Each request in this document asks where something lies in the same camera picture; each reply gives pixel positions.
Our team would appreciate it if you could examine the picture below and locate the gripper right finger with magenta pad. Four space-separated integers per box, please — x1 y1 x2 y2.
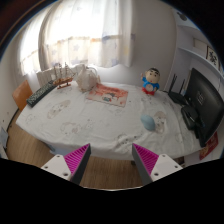
132 144 182 185

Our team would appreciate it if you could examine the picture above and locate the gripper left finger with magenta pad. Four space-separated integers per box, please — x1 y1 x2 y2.
42 144 91 185

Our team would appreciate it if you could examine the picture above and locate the pink cartoon mouse pad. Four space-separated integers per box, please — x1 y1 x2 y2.
86 84 128 107

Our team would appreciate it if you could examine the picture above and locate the white patterned tablecloth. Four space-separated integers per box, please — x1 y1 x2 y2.
16 83 200 160

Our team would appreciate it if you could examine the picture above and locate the black device beside monitor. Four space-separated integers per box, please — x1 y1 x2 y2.
181 105 199 130

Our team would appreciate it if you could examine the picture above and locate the red paper decoration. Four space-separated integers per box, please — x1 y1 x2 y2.
199 133 219 160

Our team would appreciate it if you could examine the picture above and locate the black wifi router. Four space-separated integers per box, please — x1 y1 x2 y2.
168 75 186 105

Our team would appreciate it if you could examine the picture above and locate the black keyboard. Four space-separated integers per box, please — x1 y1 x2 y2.
27 81 55 107

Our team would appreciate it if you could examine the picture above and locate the wooden model sailing ship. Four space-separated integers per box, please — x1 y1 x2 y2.
53 64 75 89

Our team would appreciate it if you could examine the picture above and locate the cartoon boy figurine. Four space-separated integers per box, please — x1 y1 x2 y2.
141 68 160 95

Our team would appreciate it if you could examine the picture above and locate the black computer monitor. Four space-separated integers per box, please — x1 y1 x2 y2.
184 68 224 147

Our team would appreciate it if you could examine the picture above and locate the orange wooden chair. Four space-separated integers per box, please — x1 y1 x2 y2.
12 80 33 111

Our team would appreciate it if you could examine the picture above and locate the framed calligraphy picture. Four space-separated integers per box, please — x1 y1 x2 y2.
206 47 220 68

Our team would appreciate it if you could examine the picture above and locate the sheer white curtain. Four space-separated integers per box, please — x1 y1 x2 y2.
18 0 135 75

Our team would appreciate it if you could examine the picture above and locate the white wall shelf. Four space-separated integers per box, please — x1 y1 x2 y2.
171 7 224 83

